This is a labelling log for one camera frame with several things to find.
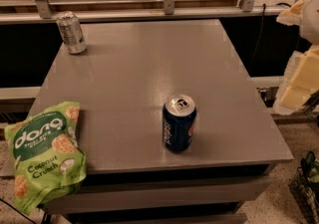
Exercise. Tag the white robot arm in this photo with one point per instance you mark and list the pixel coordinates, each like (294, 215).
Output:
(309, 23)

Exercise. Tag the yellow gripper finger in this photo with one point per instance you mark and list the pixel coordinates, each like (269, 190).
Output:
(291, 16)
(301, 81)

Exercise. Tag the green rice chip bag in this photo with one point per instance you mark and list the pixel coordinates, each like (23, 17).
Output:
(47, 162)

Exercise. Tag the black wire basket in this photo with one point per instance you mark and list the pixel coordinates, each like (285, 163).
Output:
(304, 187)

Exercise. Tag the blue Pepsi can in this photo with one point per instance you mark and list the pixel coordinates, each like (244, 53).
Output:
(178, 121)

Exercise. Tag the silver soda can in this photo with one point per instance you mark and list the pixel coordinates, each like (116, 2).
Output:
(71, 32)

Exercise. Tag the grey table drawer unit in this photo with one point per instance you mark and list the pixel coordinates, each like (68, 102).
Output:
(206, 193)

